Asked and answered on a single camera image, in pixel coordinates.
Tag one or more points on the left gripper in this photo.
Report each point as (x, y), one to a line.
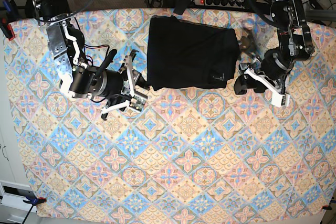
(270, 72)

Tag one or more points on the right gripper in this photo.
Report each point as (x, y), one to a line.
(119, 85)

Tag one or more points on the black T-shirt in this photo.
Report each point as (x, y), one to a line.
(184, 54)

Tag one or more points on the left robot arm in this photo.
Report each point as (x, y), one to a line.
(293, 32)

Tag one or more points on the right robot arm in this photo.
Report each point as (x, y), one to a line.
(80, 78)

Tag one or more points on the patterned tablecloth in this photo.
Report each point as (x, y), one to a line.
(191, 156)

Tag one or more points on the white power strip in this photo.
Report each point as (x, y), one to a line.
(220, 3)

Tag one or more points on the blue clamp bottom left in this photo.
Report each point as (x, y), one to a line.
(33, 201)

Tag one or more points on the blue clamp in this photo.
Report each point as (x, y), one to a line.
(33, 201)
(6, 27)

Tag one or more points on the orange clamp bottom right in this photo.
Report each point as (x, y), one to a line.
(327, 207)

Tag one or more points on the blue clamp top left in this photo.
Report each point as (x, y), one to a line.
(6, 27)

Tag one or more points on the white cabinet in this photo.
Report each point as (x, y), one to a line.
(12, 170)

